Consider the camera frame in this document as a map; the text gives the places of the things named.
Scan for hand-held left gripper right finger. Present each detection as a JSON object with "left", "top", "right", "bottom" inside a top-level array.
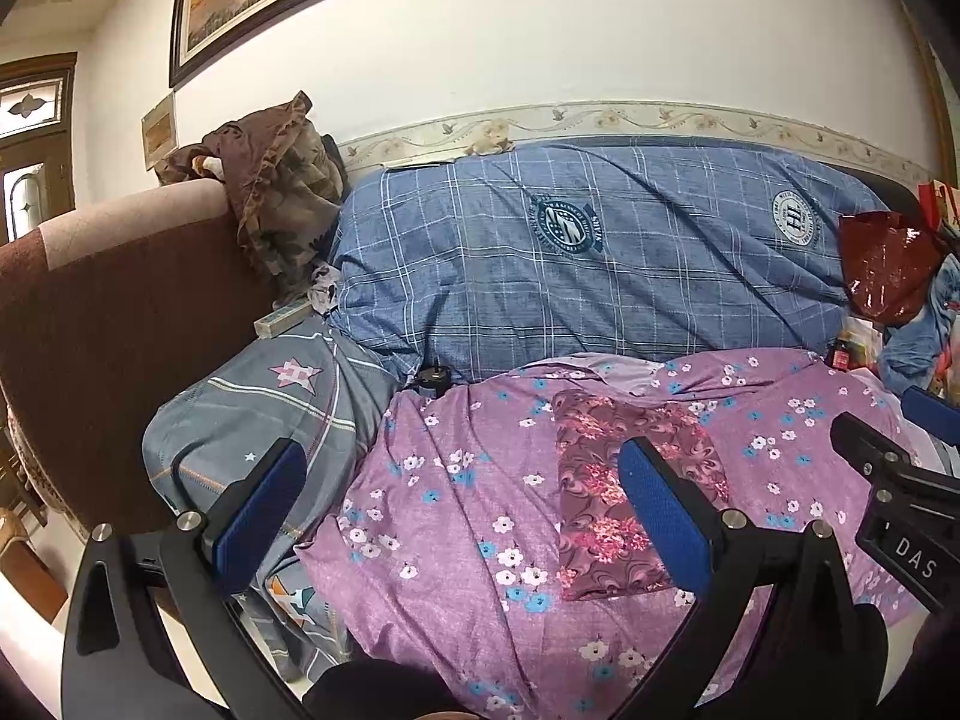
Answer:
[{"left": 616, "top": 436, "right": 890, "bottom": 720}]

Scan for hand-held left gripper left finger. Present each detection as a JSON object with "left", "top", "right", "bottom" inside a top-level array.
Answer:
[{"left": 61, "top": 436, "right": 316, "bottom": 720}]

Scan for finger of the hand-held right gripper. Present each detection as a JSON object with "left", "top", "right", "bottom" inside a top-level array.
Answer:
[
  {"left": 829, "top": 411, "right": 920, "bottom": 488},
  {"left": 900, "top": 386, "right": 960, "bottom": 428}
]

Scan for maroon pink floral shirt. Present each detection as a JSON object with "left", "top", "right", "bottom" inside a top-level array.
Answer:
[{"left": 553, "top": 388, "right": 732, "bottom": 602}]

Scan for blue crumpled cloth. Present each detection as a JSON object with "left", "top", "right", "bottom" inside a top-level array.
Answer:
[{"left": 877, "top": 255, "right": 960, "bottom": 398}]

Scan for pale medicine packets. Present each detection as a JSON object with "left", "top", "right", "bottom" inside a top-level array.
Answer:
[{"left": 840, "top": 315, "right": 890, "bottom": 368}]

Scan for grey star pillow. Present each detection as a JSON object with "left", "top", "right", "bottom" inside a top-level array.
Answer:
[{"left": 142, "top": 315, "right": 398, "bottom": 683}]

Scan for red plastic bag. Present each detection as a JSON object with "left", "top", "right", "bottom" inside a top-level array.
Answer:
[{"left": 836, "top": 211, "right": 946, "bottom": 327}]

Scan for purple floral blanket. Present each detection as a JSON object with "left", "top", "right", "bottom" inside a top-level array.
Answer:
[{"left": 292, "top": 347, "right": 931, "bottom": 720}]

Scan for long green white box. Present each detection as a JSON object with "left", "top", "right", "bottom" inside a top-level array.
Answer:
[{"left": 253, "top": 300, "right": 312, "bottom": 338}]

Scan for red gift box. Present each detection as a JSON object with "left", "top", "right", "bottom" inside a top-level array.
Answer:
[{"left": 915, "top": 180, "right": 960, "bottom": 241}]

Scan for black power plug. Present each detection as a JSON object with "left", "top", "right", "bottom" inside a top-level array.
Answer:
[{"left": 405, "top": 364, "right": 458, "bottom": 395}]

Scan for small grey floral cloth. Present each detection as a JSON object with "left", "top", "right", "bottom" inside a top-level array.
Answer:
[{"left": 307, "top": 262, "right": 346, "bottom": 316}]

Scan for wicker chair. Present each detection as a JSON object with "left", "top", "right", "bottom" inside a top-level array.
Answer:
[{"left": 0, "top": 390, "right": 72, "bottom": 623}]

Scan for blue plaid quilt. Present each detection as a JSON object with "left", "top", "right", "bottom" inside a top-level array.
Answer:
[{"left": 326, "top": 142, "right": 890, "bottom": 387}]

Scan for brown ruffled leaf-print cushion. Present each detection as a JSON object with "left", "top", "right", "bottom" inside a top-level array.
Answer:
[{"left": 154, "top": 90, "right": 350, "bottom": 293}]

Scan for wooden door with glass panes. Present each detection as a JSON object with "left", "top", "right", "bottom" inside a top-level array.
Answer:
[{"left": 0, "top": 52, "right": 78, "bottom": 245}]

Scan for wooden frame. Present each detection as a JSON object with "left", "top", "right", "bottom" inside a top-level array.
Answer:
[{"left": 900, "top": 0, "right": 960, "bottom": 188}]

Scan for small framed wall picture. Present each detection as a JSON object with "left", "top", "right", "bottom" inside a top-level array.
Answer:
[{"left": 141, "top": 90, "right": 179, "bottom": 170}]

